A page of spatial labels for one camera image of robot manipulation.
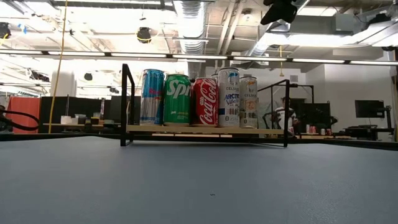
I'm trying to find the person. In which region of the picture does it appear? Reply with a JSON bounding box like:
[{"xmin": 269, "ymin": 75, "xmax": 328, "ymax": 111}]
[{"xmin": 273, "ymin": 96, "xmax": 300, "ymax": 135}]

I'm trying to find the yellow hanging cable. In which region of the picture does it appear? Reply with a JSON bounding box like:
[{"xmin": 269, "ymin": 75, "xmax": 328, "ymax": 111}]
[{"xmin": 48, "ymin": 0, "xmax": 68, "ymax": 134}]

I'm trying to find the black office desk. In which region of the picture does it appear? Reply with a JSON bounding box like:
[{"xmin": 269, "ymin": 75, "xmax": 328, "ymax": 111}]
[{"xmin": 343, "ymin": 124, "xmax": 396, "ymax": 141}]

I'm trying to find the wooden shelf black wire frame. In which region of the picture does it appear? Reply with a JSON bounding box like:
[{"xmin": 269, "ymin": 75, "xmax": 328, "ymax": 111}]
[{"xmin": 120, "ymin": 63, "xmax": 315, "ymax": 147}]

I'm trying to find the black monitor stand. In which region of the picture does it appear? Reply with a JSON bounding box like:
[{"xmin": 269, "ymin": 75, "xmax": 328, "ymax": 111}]
[{"xmin": 369, "ymin": 105, "xmax": 393, "ymax": 134}]

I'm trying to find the green soda can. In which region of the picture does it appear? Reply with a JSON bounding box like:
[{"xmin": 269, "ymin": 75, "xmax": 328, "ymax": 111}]
[{"xmin": 162, "ymin": 73, "xmax": 192, "ymax": 127}]

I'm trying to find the thick black cable hose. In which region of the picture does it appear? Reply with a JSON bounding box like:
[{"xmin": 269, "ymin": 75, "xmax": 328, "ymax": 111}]
[{"xmin": 0, "ymin": 105, "xmax": 40, "ymax": 132}]

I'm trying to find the black computer monitor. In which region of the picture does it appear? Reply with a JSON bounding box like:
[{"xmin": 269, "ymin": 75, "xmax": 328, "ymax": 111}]
[
  {"xmin": 298, "ymin": 102, "xmax": 332, "ymax": 133},
  {"xmin": 354, "ymin": 99, "xmax": 386, "ymax": 119}
]

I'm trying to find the blue beverage can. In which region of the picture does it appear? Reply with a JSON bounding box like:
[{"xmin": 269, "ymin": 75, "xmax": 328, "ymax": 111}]
[{"xmin": 140, "ymin": 68, "xmax": 165, "ymax": 126}]

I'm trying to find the red room partition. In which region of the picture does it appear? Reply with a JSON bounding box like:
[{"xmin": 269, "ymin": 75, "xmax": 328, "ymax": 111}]
[{"xmin": 6, "ymin": 96, "xmax": 42, "ymax": 134}]

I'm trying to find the wooden desk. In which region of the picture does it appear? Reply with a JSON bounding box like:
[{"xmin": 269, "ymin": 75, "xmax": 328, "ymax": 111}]
[{"xmin": 42, "ymin": 122, "xmax": 122, "ymax": 128}]

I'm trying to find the black hanging ceiling device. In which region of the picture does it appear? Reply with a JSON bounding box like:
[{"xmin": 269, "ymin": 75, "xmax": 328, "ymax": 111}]
[{"xmin": 136, "ymin": 27, "xmax": 152, "ymax": 44}]

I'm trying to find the red Coca-Cola can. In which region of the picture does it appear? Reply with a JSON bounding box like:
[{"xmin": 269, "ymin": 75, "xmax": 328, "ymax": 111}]
[{"xmin": 191, "ymin": 77, "xmax": 220, "ymax": 128}]

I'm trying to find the white round pillar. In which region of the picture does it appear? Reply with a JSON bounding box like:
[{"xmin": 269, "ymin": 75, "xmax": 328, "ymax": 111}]
[{"xmin": 51, "ymin": 70, "xmax": 77, "ymax": 97}]

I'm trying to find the long ceiling light strip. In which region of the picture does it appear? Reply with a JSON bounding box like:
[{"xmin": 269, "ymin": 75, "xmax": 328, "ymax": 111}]
[{"xmin": 0, "ymin": 49, "xmax": 398, "ymax": 66}]

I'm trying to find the grey ceiling duct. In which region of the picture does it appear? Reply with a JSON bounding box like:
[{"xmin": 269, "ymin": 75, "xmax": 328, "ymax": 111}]
[{"xmin": 289, "ymin": 14, "xmax": 355, "ymax": 35}]

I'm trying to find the black room divider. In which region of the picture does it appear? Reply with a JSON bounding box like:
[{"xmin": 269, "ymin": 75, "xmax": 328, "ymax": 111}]
[{"xmin": 40, "ymin": 95, "xmax": 141, "ymax": 125}]

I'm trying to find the silver corrugated ceiling duct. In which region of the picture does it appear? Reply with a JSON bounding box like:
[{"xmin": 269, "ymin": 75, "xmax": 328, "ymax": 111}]
[
  {"xmin": 173, "ymin": 0, "xmax": 208, "ymax": 78},
  {"xmin": 247, "ymin": 0, "xmax": 310, "ymax": 58}
]

